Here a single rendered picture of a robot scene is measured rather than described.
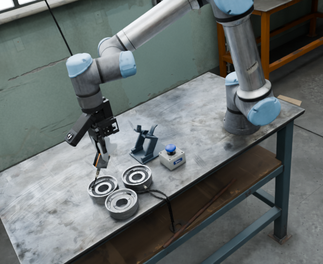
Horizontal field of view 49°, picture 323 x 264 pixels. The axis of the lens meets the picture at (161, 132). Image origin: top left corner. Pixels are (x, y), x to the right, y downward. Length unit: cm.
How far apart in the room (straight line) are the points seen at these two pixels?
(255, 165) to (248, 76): 60
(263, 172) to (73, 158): 82
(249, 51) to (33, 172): 94
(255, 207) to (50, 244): 138
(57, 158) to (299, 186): 151
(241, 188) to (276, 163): 22
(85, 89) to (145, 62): 207
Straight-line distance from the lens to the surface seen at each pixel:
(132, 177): 127
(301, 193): 234
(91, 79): 104
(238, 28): 110
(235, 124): 141
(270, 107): 124
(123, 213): 114
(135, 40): 115
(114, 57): 105
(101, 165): 121
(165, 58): 320
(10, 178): 153
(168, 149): 127
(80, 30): 276
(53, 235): 121
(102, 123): 112
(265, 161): 169
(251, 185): 159
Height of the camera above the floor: 163
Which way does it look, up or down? 34 degrees down
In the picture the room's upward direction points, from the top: 11 degrees counter-clockwise
